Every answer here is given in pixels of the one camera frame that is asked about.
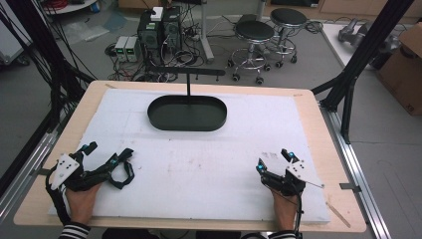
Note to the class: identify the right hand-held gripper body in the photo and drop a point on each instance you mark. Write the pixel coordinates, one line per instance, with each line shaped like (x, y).
(292, 177)

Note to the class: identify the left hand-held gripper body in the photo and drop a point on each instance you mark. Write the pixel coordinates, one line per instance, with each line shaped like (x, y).
(66, 168)

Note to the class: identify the person's right hand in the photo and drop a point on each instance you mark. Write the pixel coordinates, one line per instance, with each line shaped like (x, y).
(284, 210)

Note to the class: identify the person's left hand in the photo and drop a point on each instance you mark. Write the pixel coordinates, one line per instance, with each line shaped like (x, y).
(81, 204)

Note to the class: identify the black table clamp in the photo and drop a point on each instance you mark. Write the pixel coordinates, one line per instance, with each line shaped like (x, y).
(350, 187)
(40, 172)

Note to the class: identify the wooden table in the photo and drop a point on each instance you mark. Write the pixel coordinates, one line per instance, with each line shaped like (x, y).
(323, 132)

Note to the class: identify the white foam mat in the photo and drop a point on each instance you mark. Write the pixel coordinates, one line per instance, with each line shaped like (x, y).
(205, 159)

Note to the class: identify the striped right sleeve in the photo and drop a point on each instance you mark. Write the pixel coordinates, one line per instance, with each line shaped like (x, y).
(282, 235)

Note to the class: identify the striped sleeve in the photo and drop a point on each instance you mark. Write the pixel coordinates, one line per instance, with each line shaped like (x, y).
(74, 231)
(282, 235)

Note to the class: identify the wooden stick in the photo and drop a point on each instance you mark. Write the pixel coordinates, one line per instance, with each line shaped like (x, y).
(338, 214)

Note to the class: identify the striped left sleeve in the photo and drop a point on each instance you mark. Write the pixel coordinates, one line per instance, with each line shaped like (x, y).
(74, 231)

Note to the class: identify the black stand with oval tray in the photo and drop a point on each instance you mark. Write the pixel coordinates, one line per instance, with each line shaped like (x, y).
(187, 111)

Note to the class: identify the grey power supply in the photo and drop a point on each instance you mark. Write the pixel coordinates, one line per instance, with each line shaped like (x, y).
(121, 48)
(133, 49)

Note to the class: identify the black computer tower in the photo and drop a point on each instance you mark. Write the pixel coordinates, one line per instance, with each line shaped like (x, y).
(150, 38)
(171, 30)

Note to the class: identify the black round stool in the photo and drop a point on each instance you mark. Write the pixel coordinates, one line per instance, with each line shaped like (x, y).
(254, 31)
(288, 17)

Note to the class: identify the grey desk leg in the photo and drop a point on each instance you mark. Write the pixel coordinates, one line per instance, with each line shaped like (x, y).
(206, 33)

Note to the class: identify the cardboard box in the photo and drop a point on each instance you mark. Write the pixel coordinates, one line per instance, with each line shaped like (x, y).
(403, 69)

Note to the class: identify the grey machine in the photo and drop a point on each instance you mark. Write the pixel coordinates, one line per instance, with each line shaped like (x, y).
(365, 33)

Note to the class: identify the white box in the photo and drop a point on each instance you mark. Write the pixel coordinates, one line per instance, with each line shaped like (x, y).
(156, 14)

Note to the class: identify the aluminium rail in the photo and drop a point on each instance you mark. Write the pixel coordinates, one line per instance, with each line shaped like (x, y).
(26, 172)
(356, 172)

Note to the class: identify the black metal frame stand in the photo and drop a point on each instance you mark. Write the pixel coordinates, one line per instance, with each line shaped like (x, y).
(358, 56)
(43, 59)

